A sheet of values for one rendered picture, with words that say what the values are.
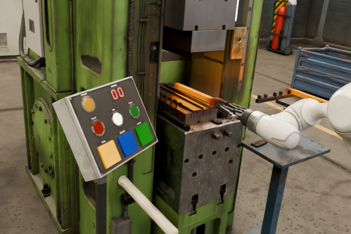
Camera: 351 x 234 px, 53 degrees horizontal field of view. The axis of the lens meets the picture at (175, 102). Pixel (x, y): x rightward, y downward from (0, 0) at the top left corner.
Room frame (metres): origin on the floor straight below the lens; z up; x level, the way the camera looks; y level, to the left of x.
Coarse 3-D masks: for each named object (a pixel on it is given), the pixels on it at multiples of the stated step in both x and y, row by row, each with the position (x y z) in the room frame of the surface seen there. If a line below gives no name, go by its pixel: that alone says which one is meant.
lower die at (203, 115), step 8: (160, 88) 1.87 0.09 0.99; (176, 88) 1.88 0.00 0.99; (160, 96) 1.76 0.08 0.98; (168, 96) 1.74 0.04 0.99; (176, 96) 1.75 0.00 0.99; (192, 96) 1.76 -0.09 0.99; (168, 104) 1.65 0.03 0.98; (184, 104) 1.63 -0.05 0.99; (192, 104) 1.64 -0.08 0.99; (208, 104) 1.63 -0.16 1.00; (168, 112) 1.64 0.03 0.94; (184, 112) 1.55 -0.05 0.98; (192, 112) 1.56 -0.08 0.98; (200, 112) 1.58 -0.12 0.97; (208, 112) 1.62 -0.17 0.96; (216, 112) 1.65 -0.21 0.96; (184, 120) 1.53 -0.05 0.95; (192, 120) 1.56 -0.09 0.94; (200, 120) 1.59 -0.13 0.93; (208, 120) 1.62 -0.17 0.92
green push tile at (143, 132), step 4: (144, 124) 1.24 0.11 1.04; (136, 128) 1.19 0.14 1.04; (140, 128) 1.21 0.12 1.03; (144, 128) 1.23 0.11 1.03; (148, 128) 1.24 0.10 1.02; (136, 132) 1.19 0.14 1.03; (140, 132) 1.20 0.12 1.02; (144, 132) 1.22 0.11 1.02; (148, 132) 1.23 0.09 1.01; (140, 136) 1.19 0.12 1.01; (144, 136) 1.20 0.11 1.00; (148, 136) 1.22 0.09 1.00; (152, 136) 1.24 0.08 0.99; (140, 140) 1.18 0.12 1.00; (144, 140) 1.19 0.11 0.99; (148, 140) 1.21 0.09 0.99; (152, 140) 1.23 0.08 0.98; (144, 144) 1.18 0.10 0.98
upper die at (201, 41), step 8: (168, 32) 1.68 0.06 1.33; (176, 32) 1.63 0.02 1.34; (184, 32) 1.58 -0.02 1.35; (192, 32) 1.53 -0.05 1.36; (200, 32) 1.56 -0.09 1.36; (208, 32) 1.58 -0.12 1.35; (216, 32) 1.61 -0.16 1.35; (224, 32) 1.64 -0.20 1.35; (168, 40) 1.67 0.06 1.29; (176, 40) 1.62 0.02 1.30; (184, 40) 1.57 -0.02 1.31; (192, 40) 1.53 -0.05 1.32; (200, 40) 1.56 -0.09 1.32; (208, 40) 1.59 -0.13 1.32; (216, 40) 1.62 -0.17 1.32; (224, 40) 1.64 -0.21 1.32; (184, 48) 1.57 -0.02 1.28; (192, 48) 1.54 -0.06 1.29; (200, 48) 1.56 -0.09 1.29; (208, 48) 1.59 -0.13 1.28; (216, 48) 1.62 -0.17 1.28; (224, 48) 1.65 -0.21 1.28
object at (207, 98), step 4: (176, 84) 1.79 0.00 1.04; (180, 84) 1.79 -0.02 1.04; (180, 88) 1.76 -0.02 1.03; (184, 88) 1.73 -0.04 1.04; (188, 88) 1.72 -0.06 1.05; (188, 92) 1.70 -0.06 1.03; (192, 92) 1.68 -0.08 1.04; (196, 92) 1.66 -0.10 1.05; (200, 92) 1.66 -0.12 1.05; (196, 96) 1.65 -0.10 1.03; (200, 96) 1.63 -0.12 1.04; (204, 96) 1.60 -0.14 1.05; (208, 96) 1.61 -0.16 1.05; (204, 100) 1.60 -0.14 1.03; (208, 100) 1.57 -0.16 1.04; (212, 100) 1.55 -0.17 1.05; (220, 100) 1.52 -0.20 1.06; (224, 100) 1.52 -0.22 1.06; (212, 104) 1.55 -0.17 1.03; (216, 108) 1.53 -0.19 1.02
